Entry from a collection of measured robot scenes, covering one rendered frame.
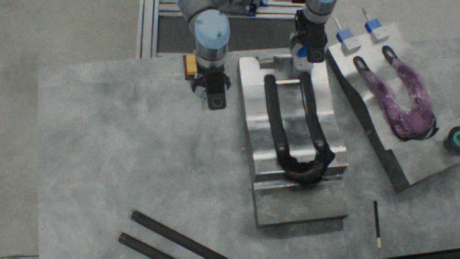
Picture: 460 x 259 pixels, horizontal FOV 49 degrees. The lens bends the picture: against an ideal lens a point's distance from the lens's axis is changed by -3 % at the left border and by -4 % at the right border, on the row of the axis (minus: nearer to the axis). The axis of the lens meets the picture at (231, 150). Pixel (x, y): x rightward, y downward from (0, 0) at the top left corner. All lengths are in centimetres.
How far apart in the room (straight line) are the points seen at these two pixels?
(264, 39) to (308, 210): 112
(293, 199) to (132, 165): 48
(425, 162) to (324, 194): 31
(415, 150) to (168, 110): 74
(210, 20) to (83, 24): 163
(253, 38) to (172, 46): 36
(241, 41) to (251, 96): 88
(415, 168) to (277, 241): 45
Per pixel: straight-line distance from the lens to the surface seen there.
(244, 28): 243
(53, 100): 168
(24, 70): 269
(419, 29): 291
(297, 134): 149
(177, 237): 144
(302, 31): 146
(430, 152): 159
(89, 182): 157
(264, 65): 161
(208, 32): 114
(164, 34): 241
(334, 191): 152
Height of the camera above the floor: 229
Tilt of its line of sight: 72 degrees down
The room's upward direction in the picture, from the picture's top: 11 degrees clockwise
